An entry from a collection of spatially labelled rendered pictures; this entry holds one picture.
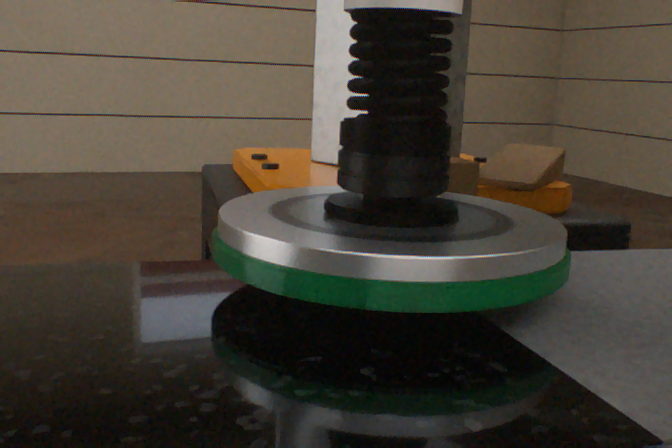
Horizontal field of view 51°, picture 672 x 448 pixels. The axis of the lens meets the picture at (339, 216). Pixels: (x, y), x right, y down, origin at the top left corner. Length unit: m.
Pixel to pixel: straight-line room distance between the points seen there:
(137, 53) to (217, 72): 0.70
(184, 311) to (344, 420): 0.15
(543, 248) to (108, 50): 6.10
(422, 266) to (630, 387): 0.11
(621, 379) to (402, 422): 0.12
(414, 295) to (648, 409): 0.11
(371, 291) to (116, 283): 0.18
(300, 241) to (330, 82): 0.86
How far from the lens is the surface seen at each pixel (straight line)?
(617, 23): 7.49
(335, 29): 1.20
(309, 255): 0.35
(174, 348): 0.35
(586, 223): 1.09
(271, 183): 0.99
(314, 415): 0.29
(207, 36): 6.50
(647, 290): 0.51
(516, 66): 7.76
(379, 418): 0.29
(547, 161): 1.17
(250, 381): 0.31
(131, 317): 0.39
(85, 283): 0.45
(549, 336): 0.39
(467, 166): 0.92
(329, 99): 1.20
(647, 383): 0.36
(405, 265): 0.34
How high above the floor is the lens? 0.93
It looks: 12 degrees down
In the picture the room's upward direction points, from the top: 3 degrees clockwise
